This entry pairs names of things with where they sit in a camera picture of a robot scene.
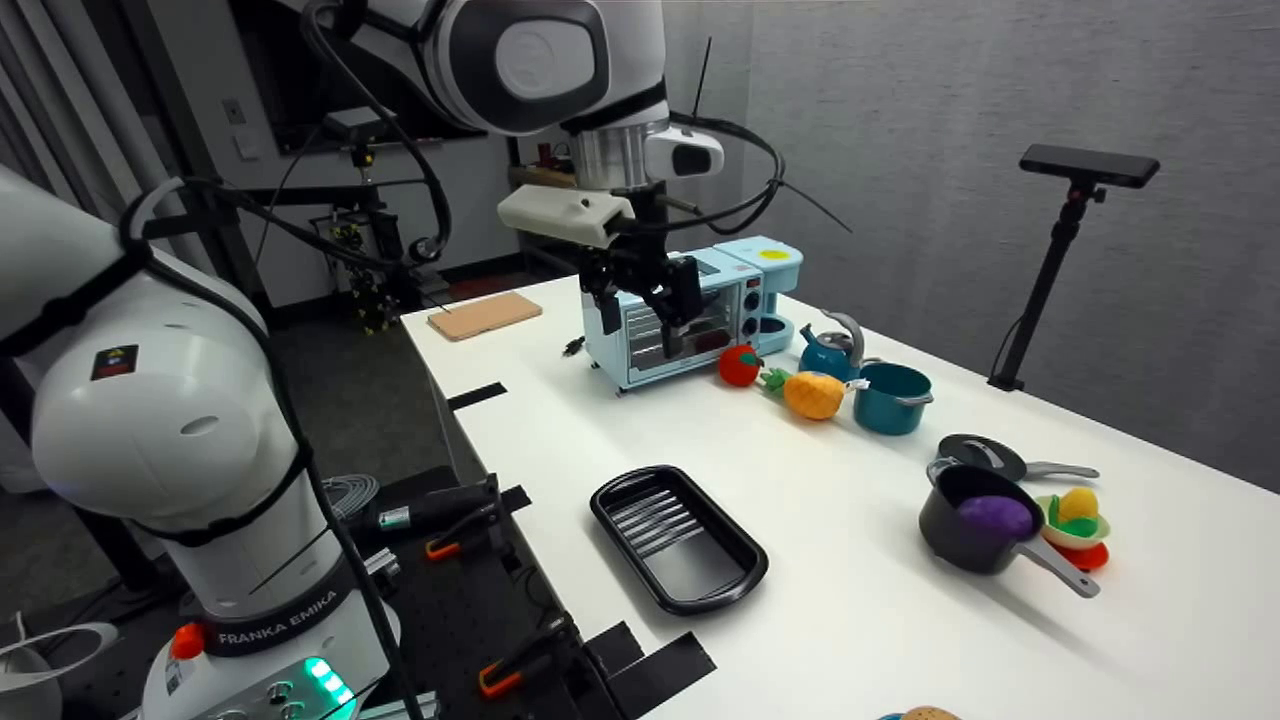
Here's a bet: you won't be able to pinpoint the pineapple plushie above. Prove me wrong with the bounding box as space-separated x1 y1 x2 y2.
758 366 847 423

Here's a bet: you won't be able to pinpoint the black rectangular plate tray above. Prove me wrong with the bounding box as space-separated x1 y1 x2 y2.
589 464 769 617

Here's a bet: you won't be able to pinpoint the teal toy kettle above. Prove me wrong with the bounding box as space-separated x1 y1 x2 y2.
800 312 862 380

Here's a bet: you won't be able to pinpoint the black camera on stand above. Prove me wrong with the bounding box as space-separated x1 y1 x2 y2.
983 141 1164 396

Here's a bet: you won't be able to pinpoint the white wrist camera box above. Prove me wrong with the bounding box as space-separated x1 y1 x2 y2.
495 182 635 246

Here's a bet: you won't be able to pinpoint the stacked colourful toy bowls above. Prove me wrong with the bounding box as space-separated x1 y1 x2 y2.
1040 487 1109 572

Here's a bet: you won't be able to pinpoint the orange handled clamp front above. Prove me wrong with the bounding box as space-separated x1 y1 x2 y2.
475 624 576 705

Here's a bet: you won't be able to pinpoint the orange handled clamp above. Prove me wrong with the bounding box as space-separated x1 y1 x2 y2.
421 484 530 565
475 624 576 705

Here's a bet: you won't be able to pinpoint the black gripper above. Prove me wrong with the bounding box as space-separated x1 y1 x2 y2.
580 189 701 358

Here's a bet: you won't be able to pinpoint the black saucepan with handle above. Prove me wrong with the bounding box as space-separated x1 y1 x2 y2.
920 464 1099 601

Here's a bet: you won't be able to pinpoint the grey frying pan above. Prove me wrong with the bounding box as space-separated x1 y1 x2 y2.
934 433 1094 484

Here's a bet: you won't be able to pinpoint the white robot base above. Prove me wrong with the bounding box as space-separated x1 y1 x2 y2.
0 170 403 720

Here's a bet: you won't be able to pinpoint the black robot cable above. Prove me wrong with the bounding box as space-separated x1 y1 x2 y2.
659 110 856 244

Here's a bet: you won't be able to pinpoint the purple plushie in saucepan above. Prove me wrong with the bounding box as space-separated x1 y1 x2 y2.
961 497 1035 542

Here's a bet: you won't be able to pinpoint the red tomato plushie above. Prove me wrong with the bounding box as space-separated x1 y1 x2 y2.
717 342 763 386

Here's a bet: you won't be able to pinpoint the teal toy pot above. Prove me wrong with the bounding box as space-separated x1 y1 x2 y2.
853 364 930 434

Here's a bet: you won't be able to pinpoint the light blue toy oven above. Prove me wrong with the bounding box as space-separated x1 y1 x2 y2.
580 235 802 392

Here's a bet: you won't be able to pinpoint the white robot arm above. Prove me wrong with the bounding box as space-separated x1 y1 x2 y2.
279 0 723 352

